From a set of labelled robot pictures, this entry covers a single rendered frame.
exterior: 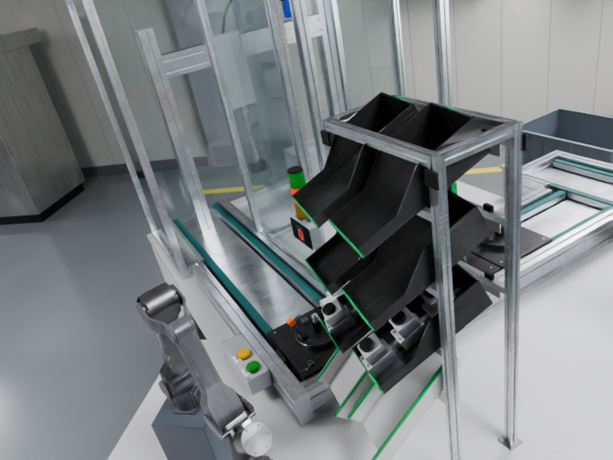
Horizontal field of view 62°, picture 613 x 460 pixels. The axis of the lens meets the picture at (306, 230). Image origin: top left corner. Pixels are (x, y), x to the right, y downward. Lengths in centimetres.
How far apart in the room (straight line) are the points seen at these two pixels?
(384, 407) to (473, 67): 432
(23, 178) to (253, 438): 507
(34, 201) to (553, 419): 525
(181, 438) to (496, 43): 453
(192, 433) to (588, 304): 123
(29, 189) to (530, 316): 503
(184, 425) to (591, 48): 477
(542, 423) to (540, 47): 421
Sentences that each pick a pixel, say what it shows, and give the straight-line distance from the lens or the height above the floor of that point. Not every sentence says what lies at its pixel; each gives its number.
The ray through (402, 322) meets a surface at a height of 130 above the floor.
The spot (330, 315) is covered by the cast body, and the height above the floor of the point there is 126.
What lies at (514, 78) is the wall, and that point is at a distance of 532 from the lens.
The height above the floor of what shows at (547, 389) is 86.
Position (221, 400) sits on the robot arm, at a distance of 105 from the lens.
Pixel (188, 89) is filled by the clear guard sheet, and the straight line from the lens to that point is 256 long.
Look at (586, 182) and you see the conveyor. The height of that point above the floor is 92.
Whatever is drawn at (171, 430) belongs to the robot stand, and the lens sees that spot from 134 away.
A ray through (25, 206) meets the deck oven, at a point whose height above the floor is 21.
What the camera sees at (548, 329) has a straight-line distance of 172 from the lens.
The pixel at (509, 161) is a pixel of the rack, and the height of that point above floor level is 159.
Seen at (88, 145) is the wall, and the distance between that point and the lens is 678.
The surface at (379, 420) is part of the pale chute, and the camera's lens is 125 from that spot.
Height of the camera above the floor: 197
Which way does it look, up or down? 28 degrees down
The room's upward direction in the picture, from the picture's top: 12 degrees counter-clockwise
